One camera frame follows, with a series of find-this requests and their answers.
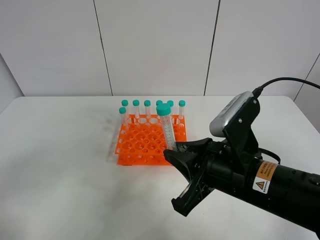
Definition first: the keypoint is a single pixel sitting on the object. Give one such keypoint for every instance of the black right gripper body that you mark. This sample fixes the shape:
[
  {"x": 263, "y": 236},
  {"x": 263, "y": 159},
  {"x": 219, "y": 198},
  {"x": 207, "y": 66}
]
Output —
[{"x": 227, "y": 164}]

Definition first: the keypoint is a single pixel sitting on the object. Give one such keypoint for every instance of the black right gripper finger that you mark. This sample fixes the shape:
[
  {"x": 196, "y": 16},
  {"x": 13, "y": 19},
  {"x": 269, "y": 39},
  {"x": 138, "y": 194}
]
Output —
[
  {"x": 188, "y": 156},
  {"x": 195, "y": 192}
]

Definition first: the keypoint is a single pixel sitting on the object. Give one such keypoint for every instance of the teal-capped test tube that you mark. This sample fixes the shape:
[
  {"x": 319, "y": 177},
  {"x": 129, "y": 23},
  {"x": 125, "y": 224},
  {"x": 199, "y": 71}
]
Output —
[{"x": 164, "y": 112}]

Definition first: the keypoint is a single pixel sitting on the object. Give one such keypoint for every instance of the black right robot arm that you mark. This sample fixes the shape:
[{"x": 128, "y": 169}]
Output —
[{"x": 286, "y": 192}]

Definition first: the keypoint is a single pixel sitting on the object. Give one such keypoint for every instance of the orange test tube rack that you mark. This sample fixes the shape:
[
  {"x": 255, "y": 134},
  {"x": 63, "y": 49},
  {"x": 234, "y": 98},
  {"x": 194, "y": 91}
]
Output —
[{"x": 142, "y": 142}]

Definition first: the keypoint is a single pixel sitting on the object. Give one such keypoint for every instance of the second row left tube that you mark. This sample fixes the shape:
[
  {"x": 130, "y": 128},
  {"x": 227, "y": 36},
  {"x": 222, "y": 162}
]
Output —
[{"x": 125, "y": 118}]

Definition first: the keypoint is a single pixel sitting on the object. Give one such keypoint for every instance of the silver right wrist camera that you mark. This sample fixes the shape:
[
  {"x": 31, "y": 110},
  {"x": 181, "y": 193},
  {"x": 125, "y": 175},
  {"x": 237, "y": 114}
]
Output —
[{"x": 224, "y": 117}]

